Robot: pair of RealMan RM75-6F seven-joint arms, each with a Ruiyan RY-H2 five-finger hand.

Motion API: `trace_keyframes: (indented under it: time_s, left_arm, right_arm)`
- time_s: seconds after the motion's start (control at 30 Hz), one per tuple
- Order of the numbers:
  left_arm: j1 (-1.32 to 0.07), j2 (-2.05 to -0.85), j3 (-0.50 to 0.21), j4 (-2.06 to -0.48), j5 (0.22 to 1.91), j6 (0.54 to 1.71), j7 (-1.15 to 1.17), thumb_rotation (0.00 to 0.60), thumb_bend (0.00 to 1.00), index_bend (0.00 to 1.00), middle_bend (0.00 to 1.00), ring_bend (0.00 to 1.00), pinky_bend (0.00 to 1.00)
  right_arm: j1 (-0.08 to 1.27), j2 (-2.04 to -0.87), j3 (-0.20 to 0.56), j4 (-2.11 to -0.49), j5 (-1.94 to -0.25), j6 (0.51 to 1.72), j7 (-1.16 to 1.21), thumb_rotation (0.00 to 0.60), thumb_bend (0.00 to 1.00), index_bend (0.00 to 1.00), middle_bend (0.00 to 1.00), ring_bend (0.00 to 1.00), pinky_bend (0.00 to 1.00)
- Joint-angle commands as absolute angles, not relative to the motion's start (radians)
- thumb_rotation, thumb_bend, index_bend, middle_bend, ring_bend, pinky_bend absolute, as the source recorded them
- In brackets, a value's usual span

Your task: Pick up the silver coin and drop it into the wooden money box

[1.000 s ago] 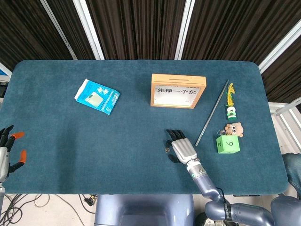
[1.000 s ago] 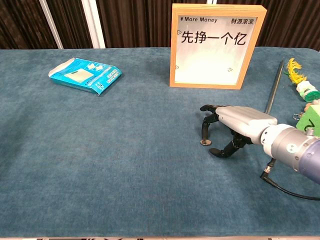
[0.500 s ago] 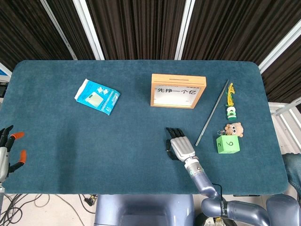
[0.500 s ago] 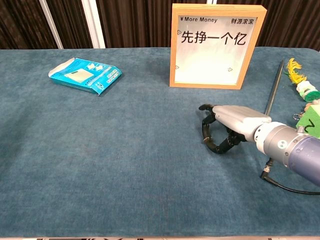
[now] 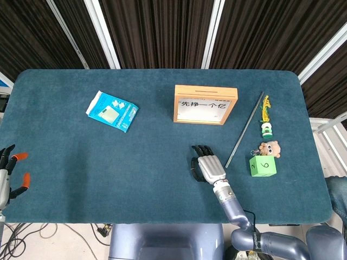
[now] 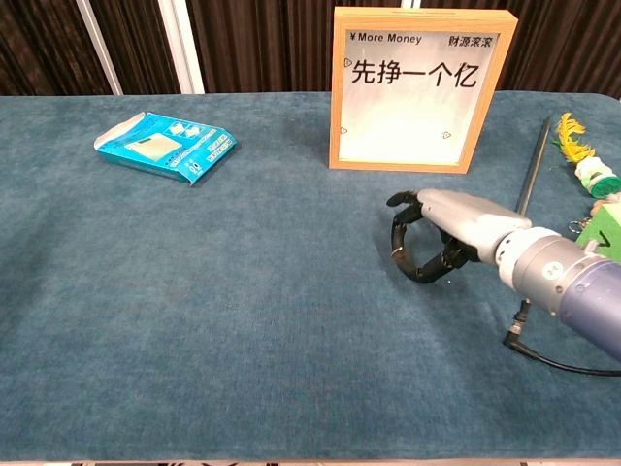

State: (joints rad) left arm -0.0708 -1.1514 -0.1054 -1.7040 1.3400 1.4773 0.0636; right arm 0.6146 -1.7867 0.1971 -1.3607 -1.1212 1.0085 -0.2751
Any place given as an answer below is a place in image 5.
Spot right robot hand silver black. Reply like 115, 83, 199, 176
189, 145, 228, 185

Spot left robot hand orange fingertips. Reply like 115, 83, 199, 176
0, 144, 31, 211

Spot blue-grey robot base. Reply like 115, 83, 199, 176
108, 223, 226, 260

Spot thin dark grey rod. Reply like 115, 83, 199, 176
224, 91, 265, 169

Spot green numbered cube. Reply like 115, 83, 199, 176
249, 154, 278, 178

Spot yellow green pipe cleaner toy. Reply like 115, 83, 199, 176
259, 94, 274, 140

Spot black waste bin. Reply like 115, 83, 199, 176
224, 245, 262, 260

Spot teal table mat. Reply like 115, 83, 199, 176
0, 68, 333, 225

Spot white blue board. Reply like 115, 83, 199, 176
0, 71, 14, 90

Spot black power plug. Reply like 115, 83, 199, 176
97, 224, 113, 238

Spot blue tissue packet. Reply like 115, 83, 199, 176
85, 90, 139, 133

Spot blue jeans leg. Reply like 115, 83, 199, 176
326, 175, 347, 226

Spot black pleated curtain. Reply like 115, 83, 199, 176
0, 0, 347, 120

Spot wooden box with sign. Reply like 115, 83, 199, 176
173, 84, 239, 126

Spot black floor cables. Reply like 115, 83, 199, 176
4, 222, 112, 260

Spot brown plush keychain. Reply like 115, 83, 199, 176
249, 140, 282, 158

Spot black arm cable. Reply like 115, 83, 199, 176
243, 210, 258, 234

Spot white aluminium frame rails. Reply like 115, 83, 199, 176
309, 111, 347, 163

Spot white aluminium frame post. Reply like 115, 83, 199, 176
200, 0, 226, 70
83, 0, 121, 70
297, 20, 347, 85

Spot thin grey frame bar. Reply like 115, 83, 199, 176
45, 0, 90, 70

